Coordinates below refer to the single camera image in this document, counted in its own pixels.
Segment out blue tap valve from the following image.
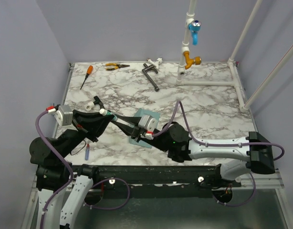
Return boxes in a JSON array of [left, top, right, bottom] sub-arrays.
[[188, 20, 201, 45]]

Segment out yellow handled pliers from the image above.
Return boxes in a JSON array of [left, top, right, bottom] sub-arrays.
[[105, 63, 130, 71]]

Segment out orange tap valve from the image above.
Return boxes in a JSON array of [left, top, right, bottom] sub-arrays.
[[183, 51, 202, 70]]

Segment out white pipe fitting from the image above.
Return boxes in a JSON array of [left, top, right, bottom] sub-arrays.
[[147, 57, 163, 69]]

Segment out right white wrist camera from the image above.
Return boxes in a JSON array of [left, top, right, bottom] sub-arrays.
[[138, 114, 158, 140]]

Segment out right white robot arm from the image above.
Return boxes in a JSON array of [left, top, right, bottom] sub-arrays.
[[111, 115, 275, 187]]

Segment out teal paper envelope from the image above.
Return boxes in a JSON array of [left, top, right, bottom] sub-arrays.
[[128, 107, 161, 149]]

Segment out white PVC pipe frame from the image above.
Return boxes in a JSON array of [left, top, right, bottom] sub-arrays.
[[175, 0, 293, 113]]

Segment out white PVC coupling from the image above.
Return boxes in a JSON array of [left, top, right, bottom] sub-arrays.
[[85, 101, 95, 111]]

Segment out dark metal crank handle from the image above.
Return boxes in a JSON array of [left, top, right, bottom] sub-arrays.
[[142, 63, 159, 92]]

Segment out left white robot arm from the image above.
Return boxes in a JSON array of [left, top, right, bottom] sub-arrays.
[[29, 107, 114, 229]]

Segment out black T-shaped tool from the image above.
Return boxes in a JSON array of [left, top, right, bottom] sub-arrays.
[[93, 96, 105, 109]]

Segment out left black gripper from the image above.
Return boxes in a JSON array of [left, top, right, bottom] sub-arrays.
[[58, 108, 115, 159]]

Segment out aluminium rail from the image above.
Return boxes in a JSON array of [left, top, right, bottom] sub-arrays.
[[31, 169, 284, 191]]

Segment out orange handled screwdriver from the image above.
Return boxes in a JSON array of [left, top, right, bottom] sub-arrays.
[[80, 65, 93, 89]]

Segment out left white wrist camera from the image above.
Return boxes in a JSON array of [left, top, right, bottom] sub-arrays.
[[46, 104, 73, 126]]

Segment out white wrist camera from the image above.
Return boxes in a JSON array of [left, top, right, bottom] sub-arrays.
[[46, 104, 73, 126], [138, 114, 158, 140]]

